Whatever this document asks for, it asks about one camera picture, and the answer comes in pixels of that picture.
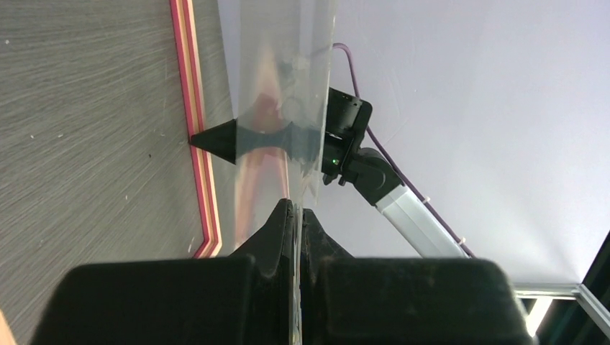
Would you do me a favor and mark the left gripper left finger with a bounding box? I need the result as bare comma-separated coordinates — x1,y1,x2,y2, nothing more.
32,199,295,344

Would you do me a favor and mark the transparent acrylic sheet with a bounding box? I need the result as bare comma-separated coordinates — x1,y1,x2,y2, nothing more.
233,0,340,253

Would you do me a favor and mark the pink wooden picture frame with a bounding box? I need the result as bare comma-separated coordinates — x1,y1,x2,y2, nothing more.
169,0,222,259

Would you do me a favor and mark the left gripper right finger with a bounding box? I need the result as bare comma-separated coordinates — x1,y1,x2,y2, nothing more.
301,209,532,344

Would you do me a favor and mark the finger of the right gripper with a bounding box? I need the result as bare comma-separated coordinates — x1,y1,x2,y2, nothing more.
189,118,322,180

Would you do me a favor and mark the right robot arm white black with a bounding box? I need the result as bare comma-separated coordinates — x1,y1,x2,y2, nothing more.
189,88,473,258

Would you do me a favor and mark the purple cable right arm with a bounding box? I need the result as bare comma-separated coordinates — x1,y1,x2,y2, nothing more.
332,42,478,259

